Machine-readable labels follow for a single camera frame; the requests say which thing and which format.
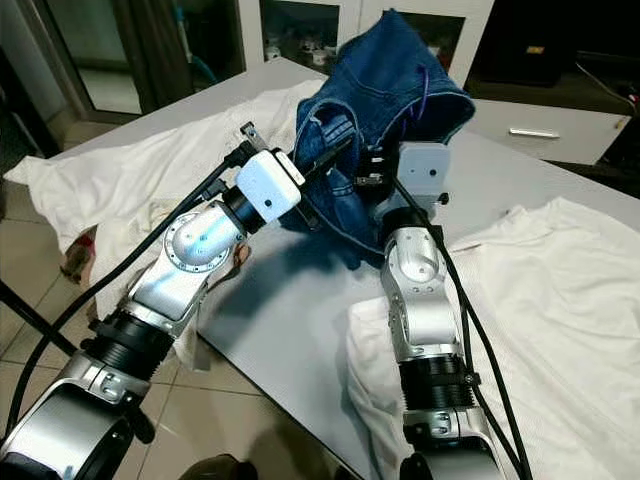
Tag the purple plastic hanger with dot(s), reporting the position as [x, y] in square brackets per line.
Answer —
[424, 95]

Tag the blue denim jeans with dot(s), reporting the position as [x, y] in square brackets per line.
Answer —
[380, 70]

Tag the white glass door cabinet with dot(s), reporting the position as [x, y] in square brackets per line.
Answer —
[280, 35]

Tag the large white t-shirt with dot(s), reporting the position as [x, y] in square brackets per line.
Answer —
[160, 150]

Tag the white drawer unit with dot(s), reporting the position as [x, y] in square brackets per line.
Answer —
[540, 130]

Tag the grey curtain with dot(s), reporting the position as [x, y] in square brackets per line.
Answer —
[160, 50]

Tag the grey robot left foot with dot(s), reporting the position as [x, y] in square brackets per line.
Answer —
[220, 468]

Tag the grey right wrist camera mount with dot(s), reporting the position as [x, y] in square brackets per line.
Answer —
[422, 168]

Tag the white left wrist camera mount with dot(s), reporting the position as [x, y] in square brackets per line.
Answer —
[270, 185]

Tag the silver sliding door frame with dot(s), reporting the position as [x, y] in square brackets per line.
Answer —
[60, 60]

